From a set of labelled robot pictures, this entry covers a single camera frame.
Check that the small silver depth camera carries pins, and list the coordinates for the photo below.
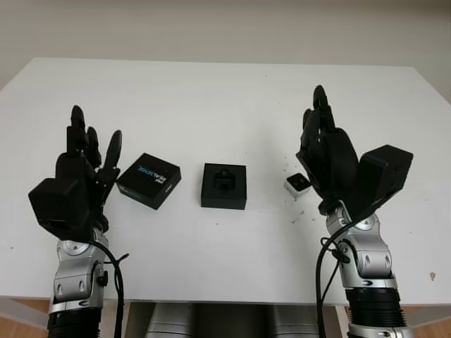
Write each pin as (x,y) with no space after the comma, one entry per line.
(297,183)

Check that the black RealSense box lid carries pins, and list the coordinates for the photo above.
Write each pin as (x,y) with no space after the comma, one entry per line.
(149,179)

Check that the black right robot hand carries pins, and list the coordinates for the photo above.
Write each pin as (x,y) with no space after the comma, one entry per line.
(338,158)

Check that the dark grey robot waist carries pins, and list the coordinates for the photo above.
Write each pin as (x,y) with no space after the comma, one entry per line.
(230,322)

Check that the black camera box base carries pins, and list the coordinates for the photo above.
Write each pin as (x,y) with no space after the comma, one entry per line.
(222,195)

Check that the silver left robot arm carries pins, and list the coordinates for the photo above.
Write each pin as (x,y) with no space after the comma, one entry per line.
(74,274)

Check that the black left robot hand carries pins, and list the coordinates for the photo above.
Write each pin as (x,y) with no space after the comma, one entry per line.
(75,165)

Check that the white table leg brace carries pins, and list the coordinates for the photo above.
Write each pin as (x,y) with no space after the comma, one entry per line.
(24,310)

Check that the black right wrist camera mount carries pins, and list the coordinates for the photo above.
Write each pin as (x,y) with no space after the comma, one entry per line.
(384,172)

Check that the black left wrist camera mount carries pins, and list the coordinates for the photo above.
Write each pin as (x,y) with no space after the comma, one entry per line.
(60,207)

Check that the grey right robot thigh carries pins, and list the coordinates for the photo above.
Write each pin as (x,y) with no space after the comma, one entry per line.
(294,322)

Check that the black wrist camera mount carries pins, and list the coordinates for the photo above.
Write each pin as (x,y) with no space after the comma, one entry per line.
(384,172)
(60,207)

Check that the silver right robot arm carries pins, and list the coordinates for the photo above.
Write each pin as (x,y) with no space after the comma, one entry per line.
(370,264)

